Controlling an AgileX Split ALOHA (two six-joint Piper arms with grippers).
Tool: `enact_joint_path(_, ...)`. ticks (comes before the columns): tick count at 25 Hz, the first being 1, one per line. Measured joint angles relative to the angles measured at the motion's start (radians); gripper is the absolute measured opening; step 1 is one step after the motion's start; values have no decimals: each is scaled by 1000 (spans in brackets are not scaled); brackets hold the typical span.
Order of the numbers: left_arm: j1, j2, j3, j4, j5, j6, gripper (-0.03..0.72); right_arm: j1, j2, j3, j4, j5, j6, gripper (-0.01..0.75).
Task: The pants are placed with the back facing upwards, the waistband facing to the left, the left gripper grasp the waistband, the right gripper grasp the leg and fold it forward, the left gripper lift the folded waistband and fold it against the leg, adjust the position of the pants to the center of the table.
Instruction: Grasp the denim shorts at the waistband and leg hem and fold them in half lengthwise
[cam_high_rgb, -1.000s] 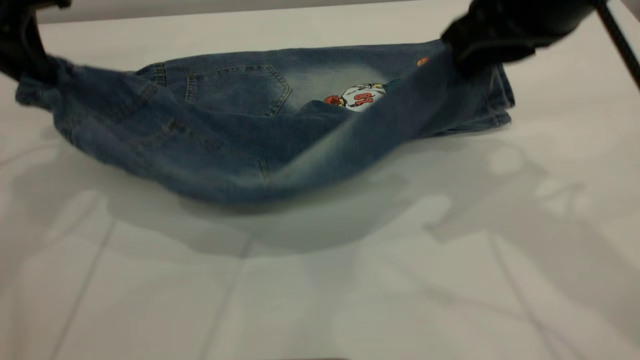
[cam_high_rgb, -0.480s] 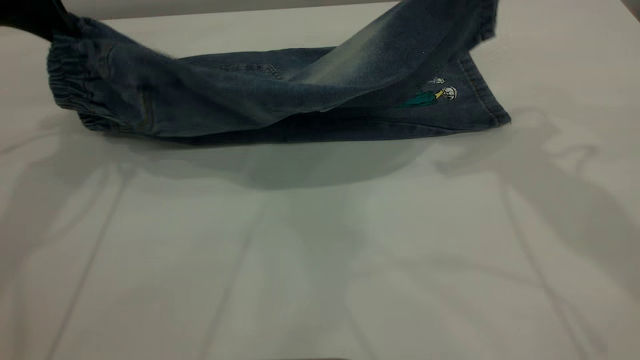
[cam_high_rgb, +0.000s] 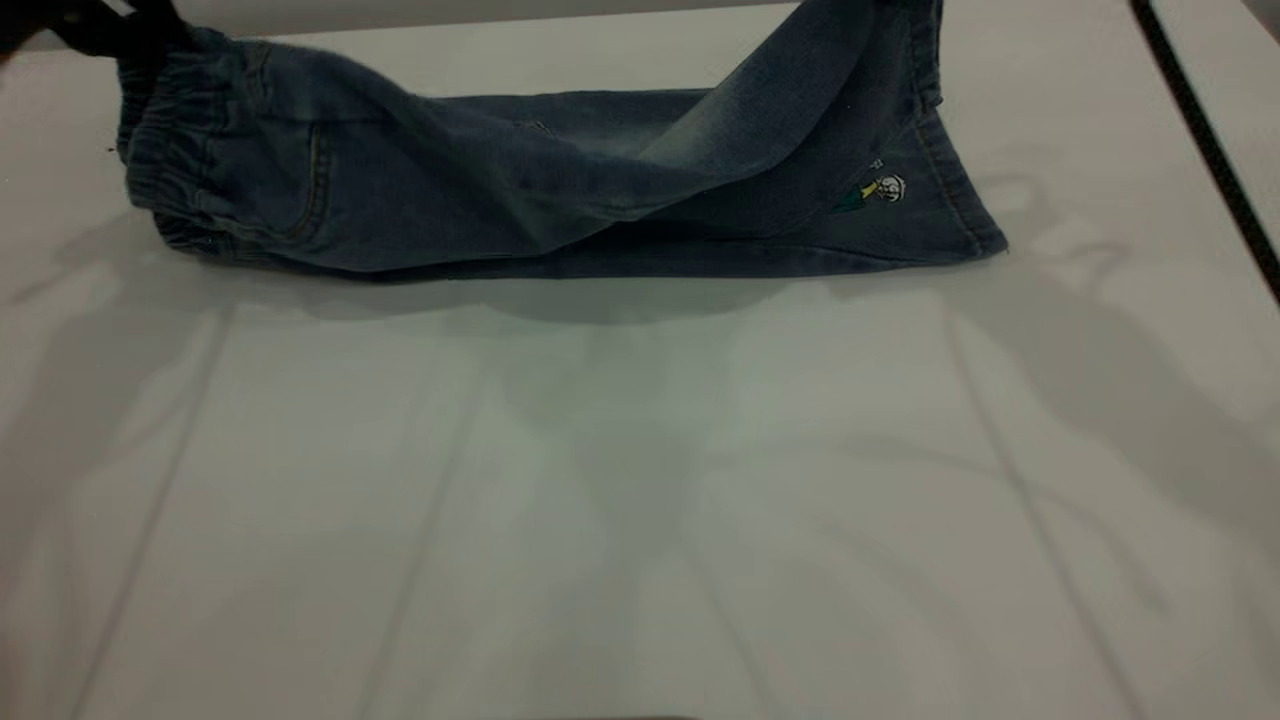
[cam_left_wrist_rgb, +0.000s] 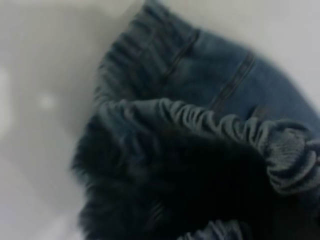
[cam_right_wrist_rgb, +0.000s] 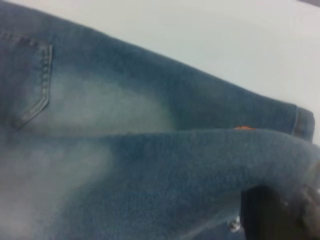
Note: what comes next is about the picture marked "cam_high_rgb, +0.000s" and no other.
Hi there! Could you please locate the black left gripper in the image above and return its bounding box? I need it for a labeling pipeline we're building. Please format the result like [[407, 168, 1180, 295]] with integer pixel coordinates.
[[0, 0, 193, 63]]

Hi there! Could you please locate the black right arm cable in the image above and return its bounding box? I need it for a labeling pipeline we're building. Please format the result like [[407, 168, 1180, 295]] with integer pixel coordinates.
[[1128, 0, 1280, 306]]

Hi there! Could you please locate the blue denim shorts basketball print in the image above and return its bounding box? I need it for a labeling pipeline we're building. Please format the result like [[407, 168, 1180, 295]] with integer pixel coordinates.
[[115, 0, 1009, 281]]

